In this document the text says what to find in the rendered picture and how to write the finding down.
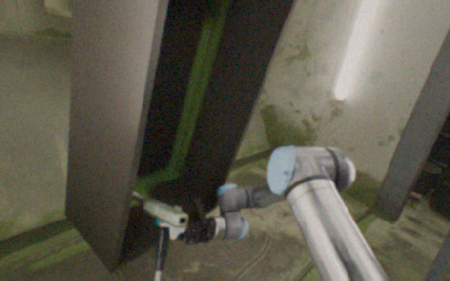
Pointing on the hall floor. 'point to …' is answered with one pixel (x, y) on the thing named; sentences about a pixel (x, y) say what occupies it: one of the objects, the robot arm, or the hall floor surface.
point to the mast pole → (445, 253)
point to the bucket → (426, 178)
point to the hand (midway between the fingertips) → (162, 221)
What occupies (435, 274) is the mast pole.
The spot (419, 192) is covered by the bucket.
